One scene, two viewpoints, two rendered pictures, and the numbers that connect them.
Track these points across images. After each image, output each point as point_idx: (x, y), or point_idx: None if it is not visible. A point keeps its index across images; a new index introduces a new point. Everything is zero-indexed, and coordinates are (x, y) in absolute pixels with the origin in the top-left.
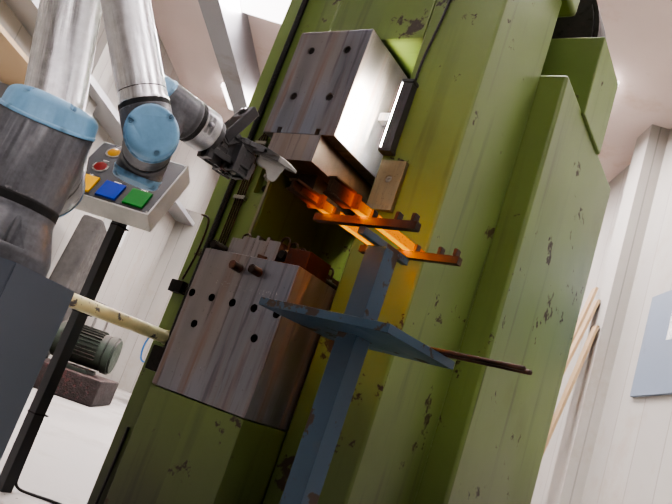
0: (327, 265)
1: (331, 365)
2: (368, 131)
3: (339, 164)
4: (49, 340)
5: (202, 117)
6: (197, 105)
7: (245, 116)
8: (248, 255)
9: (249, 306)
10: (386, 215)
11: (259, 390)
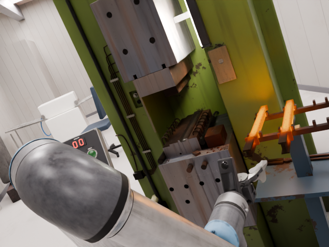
0: (223, 126)
1: (308, 198)
2: (177, 35)
3: (178, 66)
4: None
5: (244, 215)
6: (239, 215)
7: (234, 170)
8: (181, 152)
9: (214, 180)
10: (233, 80)
11: (251, 209)
